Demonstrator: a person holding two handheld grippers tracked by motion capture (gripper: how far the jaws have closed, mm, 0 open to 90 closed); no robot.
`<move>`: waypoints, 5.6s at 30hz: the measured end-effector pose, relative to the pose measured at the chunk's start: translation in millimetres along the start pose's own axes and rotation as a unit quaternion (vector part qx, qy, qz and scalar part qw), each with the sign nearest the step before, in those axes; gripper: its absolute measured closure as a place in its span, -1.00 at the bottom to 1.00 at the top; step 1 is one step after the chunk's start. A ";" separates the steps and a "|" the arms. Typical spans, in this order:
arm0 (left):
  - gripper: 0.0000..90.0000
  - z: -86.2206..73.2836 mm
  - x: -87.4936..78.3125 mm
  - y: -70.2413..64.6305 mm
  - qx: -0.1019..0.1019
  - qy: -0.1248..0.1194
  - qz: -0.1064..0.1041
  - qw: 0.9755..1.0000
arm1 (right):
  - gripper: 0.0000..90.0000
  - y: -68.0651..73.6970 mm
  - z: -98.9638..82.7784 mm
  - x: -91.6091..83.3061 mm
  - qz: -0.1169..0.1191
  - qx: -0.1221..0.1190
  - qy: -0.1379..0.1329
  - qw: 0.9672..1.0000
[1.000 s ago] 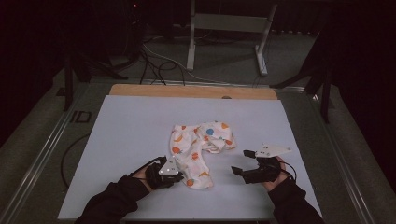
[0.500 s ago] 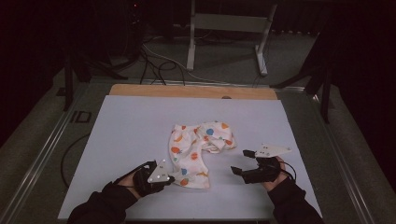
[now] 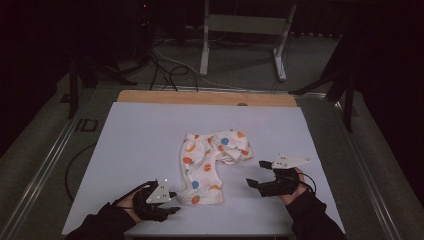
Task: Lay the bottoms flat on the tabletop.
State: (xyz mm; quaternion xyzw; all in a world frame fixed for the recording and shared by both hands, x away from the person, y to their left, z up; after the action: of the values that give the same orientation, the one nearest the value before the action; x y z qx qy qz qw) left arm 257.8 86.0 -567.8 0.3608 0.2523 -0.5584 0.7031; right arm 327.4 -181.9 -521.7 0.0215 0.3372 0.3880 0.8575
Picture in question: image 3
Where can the white patterned baby pants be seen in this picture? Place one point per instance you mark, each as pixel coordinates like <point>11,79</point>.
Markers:
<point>203,166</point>

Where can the person's left hand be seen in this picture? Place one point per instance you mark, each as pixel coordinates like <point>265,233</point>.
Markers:
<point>128,203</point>

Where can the white metal stand frame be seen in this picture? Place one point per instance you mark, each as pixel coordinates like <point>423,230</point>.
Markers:
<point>245,24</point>

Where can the pale table mat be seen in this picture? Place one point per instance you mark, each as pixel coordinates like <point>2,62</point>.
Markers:
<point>140,140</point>

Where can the person's right hand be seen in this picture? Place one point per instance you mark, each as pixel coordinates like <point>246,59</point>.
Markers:
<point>298,191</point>

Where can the aluminium floor rail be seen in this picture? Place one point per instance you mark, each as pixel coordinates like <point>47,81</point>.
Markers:
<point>43,166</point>
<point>363,166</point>
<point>216,88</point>

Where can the dark equipment tower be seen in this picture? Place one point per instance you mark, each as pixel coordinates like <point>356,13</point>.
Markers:
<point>145,30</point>

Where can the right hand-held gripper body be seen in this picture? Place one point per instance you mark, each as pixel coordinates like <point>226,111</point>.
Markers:
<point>283,181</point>

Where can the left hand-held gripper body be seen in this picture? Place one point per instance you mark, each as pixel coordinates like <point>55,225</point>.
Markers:
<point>156,196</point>

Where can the black tripod stand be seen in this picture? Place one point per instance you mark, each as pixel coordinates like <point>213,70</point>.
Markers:
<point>348,100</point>
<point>74,90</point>

